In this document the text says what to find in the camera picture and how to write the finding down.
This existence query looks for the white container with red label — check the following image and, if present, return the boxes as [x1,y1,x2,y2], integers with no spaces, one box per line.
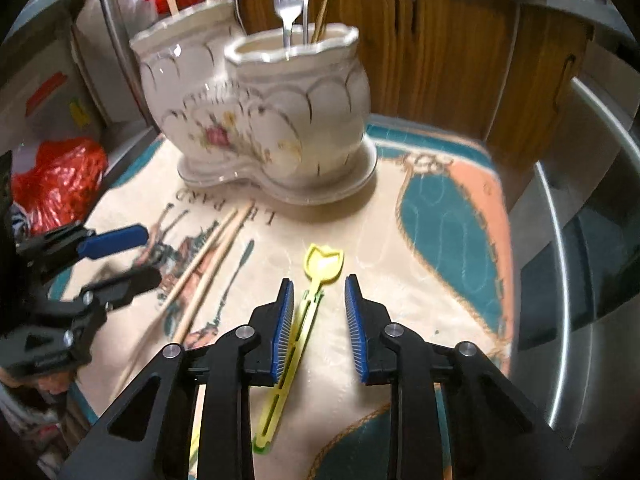
[22,35,108,156]

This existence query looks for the grey countertop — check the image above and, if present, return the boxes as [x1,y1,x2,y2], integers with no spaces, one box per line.
[360,0,640,46]

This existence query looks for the yellow plastic tulip-head utensil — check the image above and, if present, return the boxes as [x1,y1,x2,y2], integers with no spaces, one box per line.
[252,242,346,453]

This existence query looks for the cream ceramic drip tray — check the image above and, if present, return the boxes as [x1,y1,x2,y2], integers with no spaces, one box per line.
[177,135,379,207]

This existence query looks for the person's left hand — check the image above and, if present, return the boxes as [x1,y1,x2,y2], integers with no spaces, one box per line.
[0,367,77,402]

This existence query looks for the long steel oven handle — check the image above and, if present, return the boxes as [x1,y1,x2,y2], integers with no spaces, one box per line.
[569,77,640,171]

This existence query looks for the cream floral ceramic utensil holder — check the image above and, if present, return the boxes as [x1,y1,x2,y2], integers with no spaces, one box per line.
[129,0,372,188]

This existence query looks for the stainless steel oven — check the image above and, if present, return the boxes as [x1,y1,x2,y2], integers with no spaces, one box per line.
[500,40,640,461]

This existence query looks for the steel oven drawer handle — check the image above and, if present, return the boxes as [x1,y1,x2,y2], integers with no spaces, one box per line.
[530,160,573,416]

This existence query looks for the metal shelf rack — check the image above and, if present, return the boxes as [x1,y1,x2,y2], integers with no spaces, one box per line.
[0,0,161,136]

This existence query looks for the crumpled red plastic bag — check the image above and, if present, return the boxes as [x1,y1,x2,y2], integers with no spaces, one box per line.
[11,137,110,236]

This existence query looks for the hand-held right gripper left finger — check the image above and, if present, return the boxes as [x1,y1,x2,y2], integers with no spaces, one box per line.
[57,277,296,480]

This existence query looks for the wooden base cabinet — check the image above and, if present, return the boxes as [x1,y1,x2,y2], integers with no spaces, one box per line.
[235,0,596,161]

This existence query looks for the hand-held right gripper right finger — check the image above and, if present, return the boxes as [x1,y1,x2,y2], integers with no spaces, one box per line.
[344,274,583,480]

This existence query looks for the printed quilted stool cushion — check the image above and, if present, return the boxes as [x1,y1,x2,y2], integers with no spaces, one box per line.
[50,115,516,480]

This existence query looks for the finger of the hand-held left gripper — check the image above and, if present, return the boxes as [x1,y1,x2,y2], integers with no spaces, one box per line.
[65,266,163,347]
[17,224,150,282]

